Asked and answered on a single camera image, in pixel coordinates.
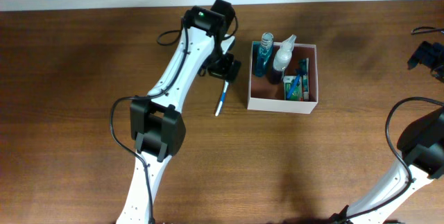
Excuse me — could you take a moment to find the blue white toothbrush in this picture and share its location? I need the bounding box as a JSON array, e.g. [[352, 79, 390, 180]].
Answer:
[[214, 80, 230, 117]]

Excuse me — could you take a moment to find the teal mouthwash bottle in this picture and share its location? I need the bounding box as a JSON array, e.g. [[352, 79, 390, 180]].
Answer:
[[253, 33, 274, 77]]

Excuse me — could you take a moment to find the clear spray bottle purple liquid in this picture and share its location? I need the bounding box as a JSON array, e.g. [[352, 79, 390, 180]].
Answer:
[[270, 35, 297, 85]]

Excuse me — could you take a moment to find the blue disposable razor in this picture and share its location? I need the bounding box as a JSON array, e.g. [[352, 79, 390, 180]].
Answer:
[[284, 67, 309, 101]]

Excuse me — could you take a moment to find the green soap box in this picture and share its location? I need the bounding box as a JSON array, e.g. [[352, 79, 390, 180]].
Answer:
[[283, 75, 303, 101]]

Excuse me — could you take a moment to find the red green toothpaste tube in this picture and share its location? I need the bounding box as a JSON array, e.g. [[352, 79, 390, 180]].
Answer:
[[299, 58, 309, 101]]

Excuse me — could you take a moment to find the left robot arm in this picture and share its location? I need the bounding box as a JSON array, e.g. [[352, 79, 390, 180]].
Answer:
[[117, 0, 241, 223]]

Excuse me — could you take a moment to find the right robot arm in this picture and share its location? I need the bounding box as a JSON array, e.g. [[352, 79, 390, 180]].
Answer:
[[329, 96, 443, 223]]

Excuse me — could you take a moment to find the white box pink interior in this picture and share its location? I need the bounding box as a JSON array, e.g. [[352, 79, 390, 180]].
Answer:
[[247, 41, 318, 114]]

